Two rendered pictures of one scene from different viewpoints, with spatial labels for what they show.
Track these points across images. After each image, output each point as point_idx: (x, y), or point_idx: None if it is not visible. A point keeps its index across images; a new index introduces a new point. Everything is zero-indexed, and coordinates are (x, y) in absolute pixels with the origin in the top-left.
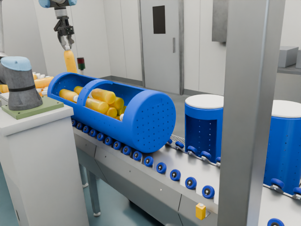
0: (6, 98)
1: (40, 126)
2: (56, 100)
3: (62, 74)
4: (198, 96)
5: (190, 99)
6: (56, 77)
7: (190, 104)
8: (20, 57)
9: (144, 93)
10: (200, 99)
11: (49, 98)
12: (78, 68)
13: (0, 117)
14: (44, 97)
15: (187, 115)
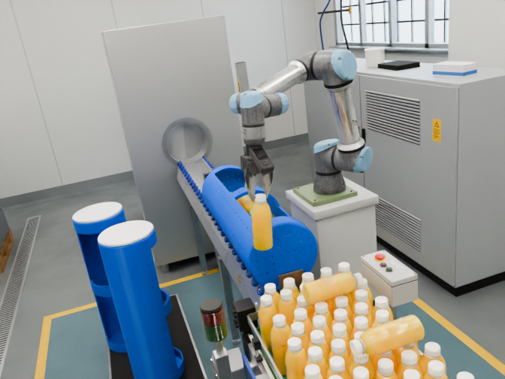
0: (386, 251)
1: None
2: (299, 192)
3: (285, 217)
4: (118, 241)
5: (137, 235)
6: (295, 220)
7: (152, 228)
8: (322, 143)
9: (228, 166)
10: (127, 234)
11: (306, 196)
12: (227, 333)
13: (352, 186)
14: (312, 198)
15: (155, 242)
